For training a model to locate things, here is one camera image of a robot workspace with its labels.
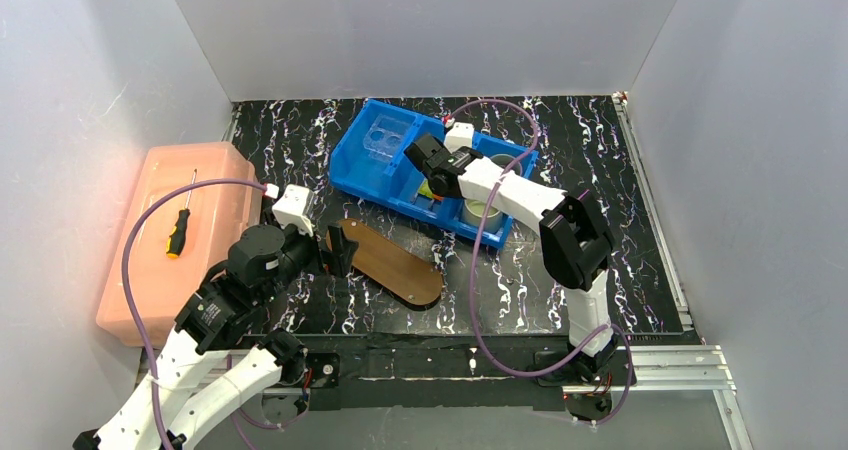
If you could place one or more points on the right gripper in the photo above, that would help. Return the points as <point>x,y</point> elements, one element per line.
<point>419,153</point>

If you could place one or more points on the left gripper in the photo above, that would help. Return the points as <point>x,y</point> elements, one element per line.
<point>324,253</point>

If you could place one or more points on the oval wooden tray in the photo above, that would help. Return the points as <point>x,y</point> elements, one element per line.
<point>411,279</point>

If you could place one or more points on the blue three-compartment plastic bin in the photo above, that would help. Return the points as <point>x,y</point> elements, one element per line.
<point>394,184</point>

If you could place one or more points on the light green ceramic mug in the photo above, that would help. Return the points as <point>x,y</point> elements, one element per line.
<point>472,212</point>

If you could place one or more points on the grey ceramic mug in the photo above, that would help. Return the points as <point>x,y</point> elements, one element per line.
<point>504,160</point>

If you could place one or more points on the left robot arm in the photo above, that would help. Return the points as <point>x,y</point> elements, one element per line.
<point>171,408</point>

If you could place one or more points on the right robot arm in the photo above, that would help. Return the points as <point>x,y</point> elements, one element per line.
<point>576,241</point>

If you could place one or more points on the green toothpaste tube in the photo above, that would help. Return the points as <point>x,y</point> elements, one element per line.
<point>425,191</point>

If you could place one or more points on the clear plastic holder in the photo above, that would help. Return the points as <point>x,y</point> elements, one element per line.
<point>385,136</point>

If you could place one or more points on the pink plastic storage box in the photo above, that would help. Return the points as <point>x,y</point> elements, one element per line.
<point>220,212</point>

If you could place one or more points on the yellow black screwdriver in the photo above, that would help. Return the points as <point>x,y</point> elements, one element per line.
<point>177,239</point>

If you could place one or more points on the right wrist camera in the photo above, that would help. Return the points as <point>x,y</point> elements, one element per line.
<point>459,135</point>

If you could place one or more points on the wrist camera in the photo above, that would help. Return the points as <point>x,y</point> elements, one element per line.
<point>459,135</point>
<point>294,207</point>

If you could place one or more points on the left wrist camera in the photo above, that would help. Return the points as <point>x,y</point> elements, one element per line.
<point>294,207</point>

